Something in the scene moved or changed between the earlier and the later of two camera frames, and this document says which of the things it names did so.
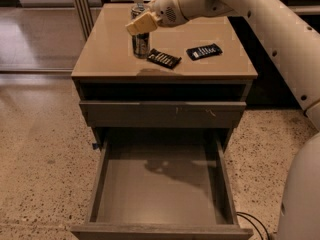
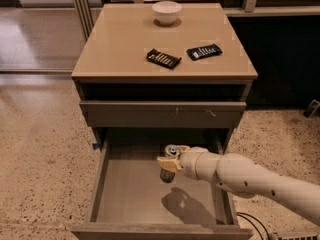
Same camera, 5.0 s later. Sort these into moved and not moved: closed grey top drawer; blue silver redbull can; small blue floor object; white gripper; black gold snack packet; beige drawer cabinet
Moved: white gripper; blue silver redbull can
Not moved: black gold snack packet; beige drawer cabinet; closed grey top drawer; small blue floor object
